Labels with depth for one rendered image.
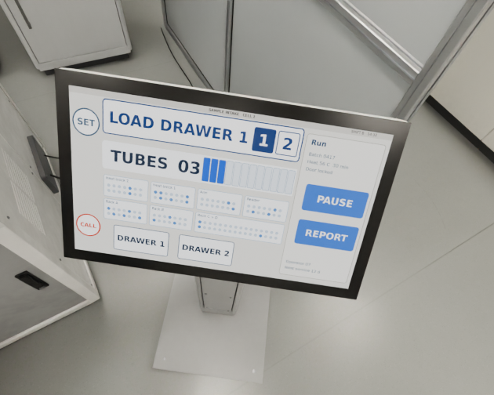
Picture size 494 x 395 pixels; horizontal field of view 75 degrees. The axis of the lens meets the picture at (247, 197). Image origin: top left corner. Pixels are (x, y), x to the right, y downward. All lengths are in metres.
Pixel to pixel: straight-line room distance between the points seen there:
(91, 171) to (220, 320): 1.07
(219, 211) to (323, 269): 0.20
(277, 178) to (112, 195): 0.26
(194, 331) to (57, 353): 0.56
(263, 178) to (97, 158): 0.26
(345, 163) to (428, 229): 1.56
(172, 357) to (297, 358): 0.53
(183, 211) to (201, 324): 1.01
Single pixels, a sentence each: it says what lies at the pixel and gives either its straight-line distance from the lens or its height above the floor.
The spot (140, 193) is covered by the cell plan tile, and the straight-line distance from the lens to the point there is 0.54.
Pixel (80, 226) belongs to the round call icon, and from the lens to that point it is 0.60.
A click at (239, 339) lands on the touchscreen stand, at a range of 1.49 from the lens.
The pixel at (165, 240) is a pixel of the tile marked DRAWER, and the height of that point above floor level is 1.01.
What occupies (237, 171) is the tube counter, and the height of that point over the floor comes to 1.11.
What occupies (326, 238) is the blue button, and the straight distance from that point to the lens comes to 0.54.
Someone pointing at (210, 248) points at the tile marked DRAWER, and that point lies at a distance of 0.55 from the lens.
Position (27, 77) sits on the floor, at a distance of 2.64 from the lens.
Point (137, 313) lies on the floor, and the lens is 1.58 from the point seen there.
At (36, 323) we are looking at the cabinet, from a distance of 1.59.
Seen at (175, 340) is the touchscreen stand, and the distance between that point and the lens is 1.50.
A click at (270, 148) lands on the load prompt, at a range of 0.49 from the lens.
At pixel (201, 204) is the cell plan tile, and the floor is 1.07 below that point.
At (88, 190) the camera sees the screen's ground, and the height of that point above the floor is 1.06.
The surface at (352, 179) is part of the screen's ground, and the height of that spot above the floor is 1.13.
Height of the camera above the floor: 1.52
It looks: 59 degrees down
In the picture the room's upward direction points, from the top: 10 degrees clockwise
